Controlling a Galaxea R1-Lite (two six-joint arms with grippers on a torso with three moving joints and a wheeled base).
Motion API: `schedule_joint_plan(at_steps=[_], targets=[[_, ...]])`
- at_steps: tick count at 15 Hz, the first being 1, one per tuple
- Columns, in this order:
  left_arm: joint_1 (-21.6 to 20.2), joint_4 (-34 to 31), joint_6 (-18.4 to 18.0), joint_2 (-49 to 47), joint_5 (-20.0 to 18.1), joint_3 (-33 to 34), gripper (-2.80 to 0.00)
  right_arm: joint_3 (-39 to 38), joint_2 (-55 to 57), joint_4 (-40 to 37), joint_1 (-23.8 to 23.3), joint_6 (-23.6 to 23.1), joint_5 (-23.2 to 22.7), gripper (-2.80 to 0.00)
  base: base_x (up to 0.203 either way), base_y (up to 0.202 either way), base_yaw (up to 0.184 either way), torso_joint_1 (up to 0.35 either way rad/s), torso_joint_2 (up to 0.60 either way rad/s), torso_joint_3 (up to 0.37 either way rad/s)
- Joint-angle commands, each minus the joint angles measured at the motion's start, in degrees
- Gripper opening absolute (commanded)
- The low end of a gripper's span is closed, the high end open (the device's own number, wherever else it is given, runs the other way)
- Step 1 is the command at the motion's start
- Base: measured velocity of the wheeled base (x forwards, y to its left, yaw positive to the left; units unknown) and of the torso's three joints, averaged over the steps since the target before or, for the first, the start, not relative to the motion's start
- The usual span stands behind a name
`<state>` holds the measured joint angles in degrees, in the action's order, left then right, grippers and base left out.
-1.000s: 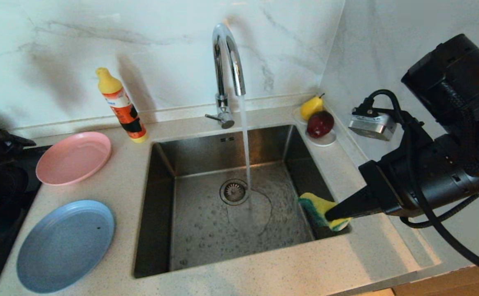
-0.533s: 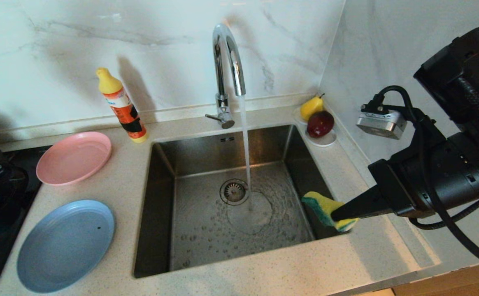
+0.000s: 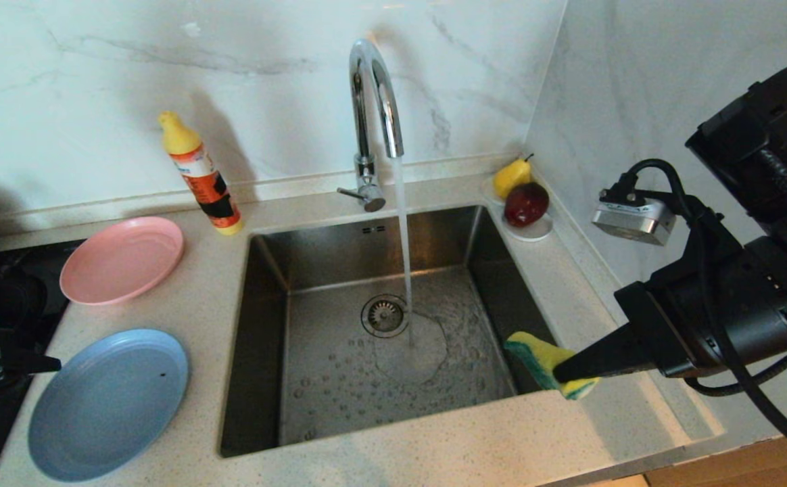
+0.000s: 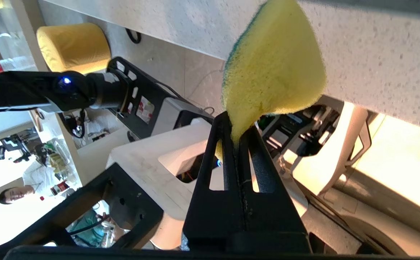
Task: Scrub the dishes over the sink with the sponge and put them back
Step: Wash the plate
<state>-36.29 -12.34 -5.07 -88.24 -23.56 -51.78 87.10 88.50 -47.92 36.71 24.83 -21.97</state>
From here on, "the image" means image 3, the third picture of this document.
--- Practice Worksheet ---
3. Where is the stainless steel sink basin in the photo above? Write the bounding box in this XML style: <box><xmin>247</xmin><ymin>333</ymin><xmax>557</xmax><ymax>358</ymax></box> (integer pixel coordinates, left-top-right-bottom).
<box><xmin>219</xmin><ymin>205</ymin><xmax>577</xmax><ymax>459</ymax></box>

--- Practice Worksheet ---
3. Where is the yellow pear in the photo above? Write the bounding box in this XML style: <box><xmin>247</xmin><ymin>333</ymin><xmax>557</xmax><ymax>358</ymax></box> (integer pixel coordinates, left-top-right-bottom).
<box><xmin>494</xmin><ymin>154</ymin><xmax>535</xmax><ymax>200</ymax></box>

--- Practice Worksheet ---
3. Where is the blue plastic plate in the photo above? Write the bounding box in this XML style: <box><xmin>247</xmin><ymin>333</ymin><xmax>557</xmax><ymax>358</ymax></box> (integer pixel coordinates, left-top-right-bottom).
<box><xmin>27</xmin><ymin>328</ymin><xmax>190</xmax><ymax>483</ymax></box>

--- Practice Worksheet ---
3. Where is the thin black braided cable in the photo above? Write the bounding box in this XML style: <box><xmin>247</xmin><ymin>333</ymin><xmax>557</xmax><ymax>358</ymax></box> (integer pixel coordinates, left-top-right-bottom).
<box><xmin>684</xmin><ymin>342</ymin><xmax>787</xmax><ymax>398</ymax></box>

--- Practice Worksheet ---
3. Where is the dark red apple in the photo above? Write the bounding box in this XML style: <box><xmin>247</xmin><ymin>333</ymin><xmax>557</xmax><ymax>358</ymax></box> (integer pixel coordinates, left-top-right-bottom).
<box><xmin>504</xmin><ymin>182</ymin><xmax>550</xmax><ymax>228</ymax></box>

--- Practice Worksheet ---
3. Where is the black glass cooktop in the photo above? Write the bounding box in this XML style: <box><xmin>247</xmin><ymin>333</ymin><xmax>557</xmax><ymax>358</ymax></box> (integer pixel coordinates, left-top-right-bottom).
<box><xmin>0</xmin><ymin>240</ymin><xmax>87</xmax><ymax>487</ymax></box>

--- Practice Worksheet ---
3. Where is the orange detergent bottle yellow cap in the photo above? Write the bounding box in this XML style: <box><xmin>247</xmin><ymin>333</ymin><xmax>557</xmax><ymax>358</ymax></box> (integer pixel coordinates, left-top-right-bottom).
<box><xmin>159</xmin><ymin>110</ymin><xmax>245</xmax><ymax>236</ymax></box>

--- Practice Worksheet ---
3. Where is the round metal drain strainer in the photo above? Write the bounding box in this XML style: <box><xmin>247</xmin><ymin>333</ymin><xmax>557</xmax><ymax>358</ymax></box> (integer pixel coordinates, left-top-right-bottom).
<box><xmin>360</xmin><ymin>294</ymin><xmax>411</xmax><ymax>339</ymax></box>

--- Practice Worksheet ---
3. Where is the chrome gooseneck faucet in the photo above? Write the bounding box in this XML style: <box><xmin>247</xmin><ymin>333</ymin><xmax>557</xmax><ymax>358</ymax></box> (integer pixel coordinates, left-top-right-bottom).
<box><xmin>337</xmin><ymin>38</ymin><xmax>406</xmax><ymax>213</ymax></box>

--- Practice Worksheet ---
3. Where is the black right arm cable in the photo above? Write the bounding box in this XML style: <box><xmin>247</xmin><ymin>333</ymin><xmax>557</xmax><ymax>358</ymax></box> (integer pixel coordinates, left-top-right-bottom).
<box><xmin>613</xmin><ymin>159</ymin><xmax>787</xmax><ymax>467</ymax></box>

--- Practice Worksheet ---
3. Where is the yellow fish-shaped sponge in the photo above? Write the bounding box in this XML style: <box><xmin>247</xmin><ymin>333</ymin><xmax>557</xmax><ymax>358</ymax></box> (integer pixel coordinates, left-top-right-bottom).
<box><xmin>505</xmin><ymin>331</ymin><xmax>600</xmax><ymax>401</ymax></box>

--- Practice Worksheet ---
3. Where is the pink plastic plate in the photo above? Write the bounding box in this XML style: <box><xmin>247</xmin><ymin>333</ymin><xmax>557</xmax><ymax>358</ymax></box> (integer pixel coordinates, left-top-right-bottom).
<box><xmin>59</xmin><ymin>216</ymin><xmax>185</xmax><ymax>306</ymax></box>

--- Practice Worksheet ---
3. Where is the wooden cabinet panel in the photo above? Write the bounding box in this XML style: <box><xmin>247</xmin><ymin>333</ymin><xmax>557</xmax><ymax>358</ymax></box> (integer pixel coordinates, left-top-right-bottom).
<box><xmin>644</xmin><ymin>430</ymin><xmax>787</xmax><ymax>487</ymax></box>

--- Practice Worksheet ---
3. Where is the small white dish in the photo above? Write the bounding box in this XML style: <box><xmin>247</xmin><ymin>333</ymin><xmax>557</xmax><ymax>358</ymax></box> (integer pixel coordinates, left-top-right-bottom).
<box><xmin>481</xmin><ymin>173</ymin><xmax>555</xmax><ymax>242</ymax></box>

